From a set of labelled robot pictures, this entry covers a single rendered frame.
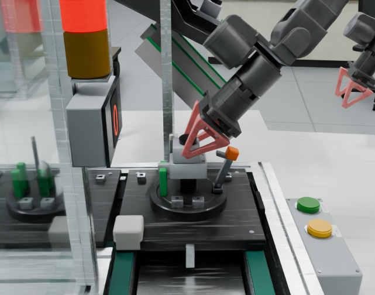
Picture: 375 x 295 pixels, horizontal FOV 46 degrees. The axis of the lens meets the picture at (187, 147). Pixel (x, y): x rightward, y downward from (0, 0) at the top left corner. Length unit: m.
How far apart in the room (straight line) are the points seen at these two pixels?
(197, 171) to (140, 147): 0.53
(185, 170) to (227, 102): 0.14
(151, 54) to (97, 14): 0.46
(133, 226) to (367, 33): 0.79
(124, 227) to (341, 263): 0.33
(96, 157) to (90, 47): 0.12
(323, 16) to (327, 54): 4.81
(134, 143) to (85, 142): 0.81
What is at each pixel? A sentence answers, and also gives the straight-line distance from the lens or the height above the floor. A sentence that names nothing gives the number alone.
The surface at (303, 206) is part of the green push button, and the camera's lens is 0.81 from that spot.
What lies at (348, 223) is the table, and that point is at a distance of 1.00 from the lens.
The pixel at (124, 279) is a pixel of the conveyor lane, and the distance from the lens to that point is 0.68.
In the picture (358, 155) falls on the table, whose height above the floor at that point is 0.86.
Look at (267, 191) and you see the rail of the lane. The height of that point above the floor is 0.96.
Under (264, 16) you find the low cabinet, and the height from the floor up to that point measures 0.58.
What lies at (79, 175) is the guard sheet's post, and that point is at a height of 1.14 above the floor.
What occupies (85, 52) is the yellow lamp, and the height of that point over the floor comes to 1.29.
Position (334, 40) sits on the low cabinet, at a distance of 5.49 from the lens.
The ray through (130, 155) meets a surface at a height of 0.86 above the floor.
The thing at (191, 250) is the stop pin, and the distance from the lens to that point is 0.70.
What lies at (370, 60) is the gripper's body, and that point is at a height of 1.11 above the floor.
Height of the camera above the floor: 1.40
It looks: 25 degrees down
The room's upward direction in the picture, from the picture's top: straight up
